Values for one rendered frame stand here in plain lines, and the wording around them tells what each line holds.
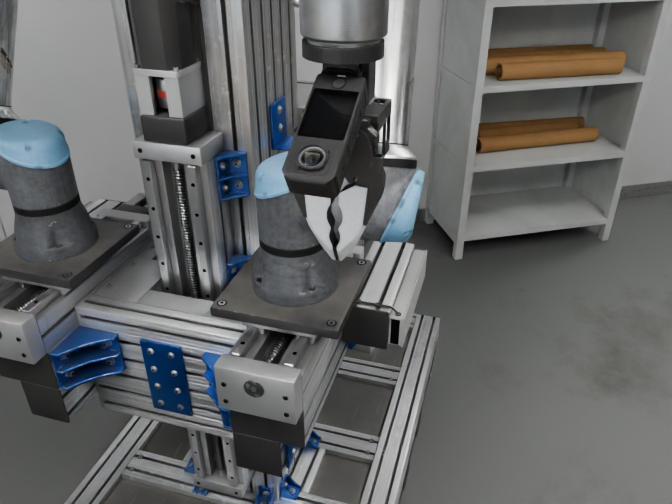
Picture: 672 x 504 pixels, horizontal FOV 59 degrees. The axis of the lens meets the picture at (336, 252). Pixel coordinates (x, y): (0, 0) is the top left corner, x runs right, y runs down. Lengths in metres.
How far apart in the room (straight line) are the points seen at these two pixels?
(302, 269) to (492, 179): 2.68
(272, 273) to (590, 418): 1.66
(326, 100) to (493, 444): 1.83
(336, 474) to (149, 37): 1.26
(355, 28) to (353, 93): 0.05
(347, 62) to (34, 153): 0.75
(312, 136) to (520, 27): 2.90
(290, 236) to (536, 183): 2.89
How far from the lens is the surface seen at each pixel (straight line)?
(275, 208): 0.93
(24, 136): 1.19
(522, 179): 3.67
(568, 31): 3.50
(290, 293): 0.98
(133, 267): 1.34
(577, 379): 2.57
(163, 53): 1.04
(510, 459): 2.20
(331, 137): 0.49
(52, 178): 1.18
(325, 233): 0.59
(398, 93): 0.92
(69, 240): 1.22
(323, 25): 0.51
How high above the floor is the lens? 1.62
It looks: 31 degrees down
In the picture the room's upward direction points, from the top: straight up
